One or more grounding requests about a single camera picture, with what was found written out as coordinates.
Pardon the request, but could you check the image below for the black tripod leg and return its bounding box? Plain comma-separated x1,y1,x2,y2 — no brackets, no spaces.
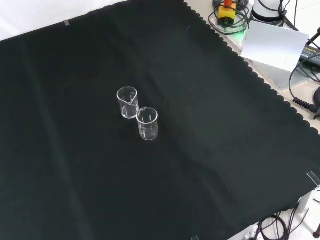
306,31,320,46
281,9,300,32

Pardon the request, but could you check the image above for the yellow stop button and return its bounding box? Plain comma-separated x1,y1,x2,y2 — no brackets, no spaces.
217,0,237,26

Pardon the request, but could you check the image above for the pale board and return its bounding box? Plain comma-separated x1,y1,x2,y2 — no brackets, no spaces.
240,20,311,74

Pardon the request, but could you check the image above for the black floor cable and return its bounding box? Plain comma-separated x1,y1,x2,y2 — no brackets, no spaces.
257,212,289,240

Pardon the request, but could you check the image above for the black coiled cable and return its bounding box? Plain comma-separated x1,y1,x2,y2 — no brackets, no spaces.
289,61,320,114

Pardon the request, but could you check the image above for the clear glass beaker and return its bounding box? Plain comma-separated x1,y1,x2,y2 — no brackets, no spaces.
116,86,140,120
136,106,159,142

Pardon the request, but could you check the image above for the grey metal bracket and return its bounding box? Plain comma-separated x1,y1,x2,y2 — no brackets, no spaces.
298,186,320,214

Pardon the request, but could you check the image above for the black bench cloth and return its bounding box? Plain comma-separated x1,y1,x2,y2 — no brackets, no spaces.
0,0,320,240

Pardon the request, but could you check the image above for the black power adapter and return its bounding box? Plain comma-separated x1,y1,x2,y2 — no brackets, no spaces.
299,42,320,64

